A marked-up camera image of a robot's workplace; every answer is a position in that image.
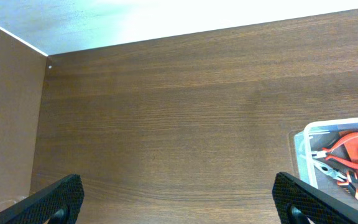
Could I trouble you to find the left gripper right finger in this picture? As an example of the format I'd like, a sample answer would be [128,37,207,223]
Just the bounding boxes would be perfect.
[272,172,358,224]

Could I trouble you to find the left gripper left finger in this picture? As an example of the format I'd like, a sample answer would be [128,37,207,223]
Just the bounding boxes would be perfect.
[0,174,85,224]

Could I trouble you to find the orange-black needle-nose pliers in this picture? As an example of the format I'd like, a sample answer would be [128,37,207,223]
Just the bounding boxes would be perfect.
[313,159,358,200]

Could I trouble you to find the red-handled side cutters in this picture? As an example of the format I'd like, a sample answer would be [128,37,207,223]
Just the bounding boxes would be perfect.
[311,131,358,170]

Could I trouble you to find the clear plastic container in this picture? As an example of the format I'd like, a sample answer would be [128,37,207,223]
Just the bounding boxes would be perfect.
[293,118,358,210]

